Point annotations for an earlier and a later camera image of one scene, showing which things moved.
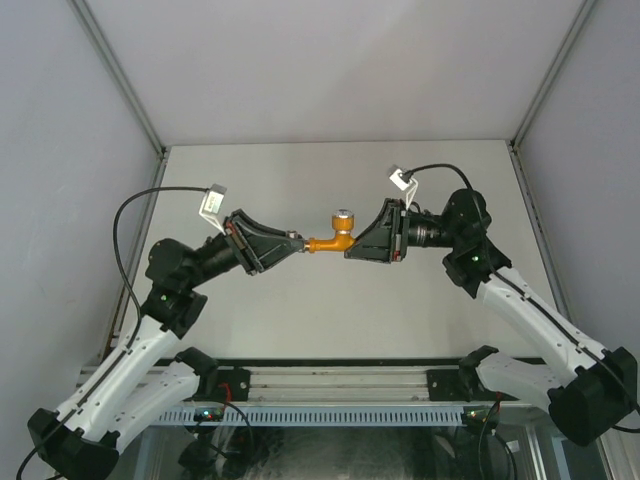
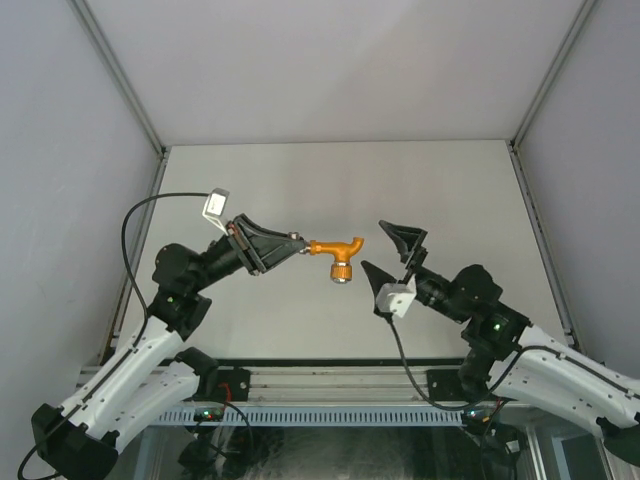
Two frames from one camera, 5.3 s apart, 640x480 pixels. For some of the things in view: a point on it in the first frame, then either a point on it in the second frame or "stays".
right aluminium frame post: x=517 y=158 stays
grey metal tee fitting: x=293 y=234 stays
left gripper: x=260 y=247 stays
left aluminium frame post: x=150 y=195 stays
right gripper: x=386 y=238 → x=407 y=240
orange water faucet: x=343 y=223 → x=341 y=271
